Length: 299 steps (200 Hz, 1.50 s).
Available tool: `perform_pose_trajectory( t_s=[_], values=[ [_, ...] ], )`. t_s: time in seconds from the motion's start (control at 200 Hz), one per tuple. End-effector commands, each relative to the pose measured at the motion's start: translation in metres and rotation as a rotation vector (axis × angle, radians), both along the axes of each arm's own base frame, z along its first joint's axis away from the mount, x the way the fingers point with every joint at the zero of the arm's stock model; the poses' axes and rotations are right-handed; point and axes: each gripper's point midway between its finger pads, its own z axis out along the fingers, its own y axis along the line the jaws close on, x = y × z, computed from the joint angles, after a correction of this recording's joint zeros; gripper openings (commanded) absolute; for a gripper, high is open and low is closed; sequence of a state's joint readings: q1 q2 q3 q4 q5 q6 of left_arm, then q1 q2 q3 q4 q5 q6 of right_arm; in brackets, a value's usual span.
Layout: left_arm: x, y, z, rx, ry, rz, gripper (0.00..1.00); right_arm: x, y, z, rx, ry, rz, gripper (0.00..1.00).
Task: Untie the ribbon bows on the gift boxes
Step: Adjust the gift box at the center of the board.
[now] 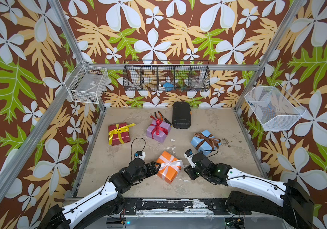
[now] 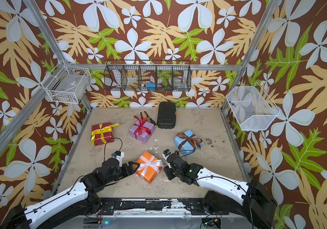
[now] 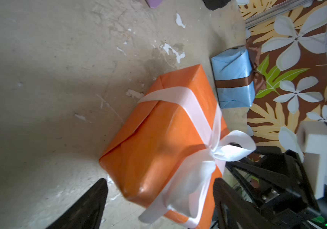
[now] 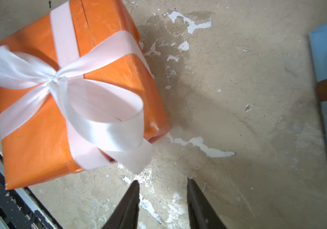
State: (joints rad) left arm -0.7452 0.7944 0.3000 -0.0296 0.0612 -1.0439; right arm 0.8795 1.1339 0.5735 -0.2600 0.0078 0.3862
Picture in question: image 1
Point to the black wire basket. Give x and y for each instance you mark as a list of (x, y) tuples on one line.
[(185, 75)]

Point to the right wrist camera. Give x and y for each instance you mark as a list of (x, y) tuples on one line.
[(189, 156)]

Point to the orange gift box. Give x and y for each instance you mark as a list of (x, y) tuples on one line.
[(164, 171)]

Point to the white wire basket left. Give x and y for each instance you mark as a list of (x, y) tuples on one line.
[(86, 83)]

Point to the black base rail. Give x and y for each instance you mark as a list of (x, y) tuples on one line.
[(190, 206)]

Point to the white wire basket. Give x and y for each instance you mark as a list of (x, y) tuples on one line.
[(274, 107), (86, 83)]

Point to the light blue gift box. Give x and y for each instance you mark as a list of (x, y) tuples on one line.
[(205, 142)]

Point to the brown ribbon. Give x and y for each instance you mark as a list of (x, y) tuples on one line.
[(212, 141)]

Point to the white wire basket right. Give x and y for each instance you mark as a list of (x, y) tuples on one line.
[(274, 107)]

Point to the yellow satin ribbon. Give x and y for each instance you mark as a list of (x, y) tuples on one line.
[(119, 131)]

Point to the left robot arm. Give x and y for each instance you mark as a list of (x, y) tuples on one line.
[(104, 201)]

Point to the red satin ribbon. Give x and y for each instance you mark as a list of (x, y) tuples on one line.
[(156, 124)]

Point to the dark red gift box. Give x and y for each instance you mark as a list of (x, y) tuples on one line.
[(121, 137)]

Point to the black hard case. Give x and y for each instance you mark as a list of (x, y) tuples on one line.
[(181, 115)]

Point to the blue object in basket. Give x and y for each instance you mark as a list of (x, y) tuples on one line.
[(168, 87)]

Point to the purple gift box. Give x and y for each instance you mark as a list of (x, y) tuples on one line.
[(161, 137)]

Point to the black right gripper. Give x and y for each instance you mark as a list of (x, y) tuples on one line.
[(188, 172)]

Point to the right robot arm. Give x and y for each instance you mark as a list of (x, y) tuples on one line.
[(286, 200)]

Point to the orange handled pliers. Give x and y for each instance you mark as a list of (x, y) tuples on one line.
[(159, 116)]

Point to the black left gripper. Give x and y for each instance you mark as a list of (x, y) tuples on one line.
[(149, 168)]

